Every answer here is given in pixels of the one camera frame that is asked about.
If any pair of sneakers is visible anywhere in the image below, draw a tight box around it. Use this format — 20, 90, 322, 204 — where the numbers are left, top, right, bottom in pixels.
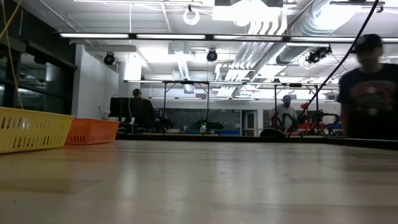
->
336, 33, 398, 141

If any person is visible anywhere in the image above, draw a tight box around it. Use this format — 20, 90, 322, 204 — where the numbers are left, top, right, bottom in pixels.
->
130, 88, 155, 131
269, 95, 299, 133

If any black monitor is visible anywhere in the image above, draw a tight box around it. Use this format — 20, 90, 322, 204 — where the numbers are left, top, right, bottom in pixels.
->
109, 96, 135, 119

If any yellow hanging cable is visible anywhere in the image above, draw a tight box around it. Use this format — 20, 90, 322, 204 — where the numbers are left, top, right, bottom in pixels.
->
0, 0, 24, 110

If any yellow plastic basket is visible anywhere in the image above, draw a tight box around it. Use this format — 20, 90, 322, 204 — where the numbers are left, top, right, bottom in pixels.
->
0, 106, 75, 154

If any orange plastic basket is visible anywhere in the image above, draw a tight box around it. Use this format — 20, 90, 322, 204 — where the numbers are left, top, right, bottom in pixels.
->
64, 118, 121, 146

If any silver ventilation duct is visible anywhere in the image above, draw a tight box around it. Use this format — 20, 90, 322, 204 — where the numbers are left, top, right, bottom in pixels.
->
275, 0, 361, 65

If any ceiling light strip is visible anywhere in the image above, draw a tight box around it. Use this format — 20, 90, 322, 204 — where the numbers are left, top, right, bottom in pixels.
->
213, 34, 284, 42
58, 32, 130, 39
290, 36, 398, 44
136, 33, 206, 40

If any white hanging ring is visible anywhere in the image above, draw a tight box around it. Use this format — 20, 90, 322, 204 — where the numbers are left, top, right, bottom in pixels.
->
182, 7, 201, 26

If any black metal frame stand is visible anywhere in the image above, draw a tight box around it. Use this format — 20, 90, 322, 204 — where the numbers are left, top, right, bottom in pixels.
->
272, 82, 321, 135
161, 80, 211, 134

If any thin black cable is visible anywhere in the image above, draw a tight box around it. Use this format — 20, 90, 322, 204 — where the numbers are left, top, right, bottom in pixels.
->
286, 0, 381, 138

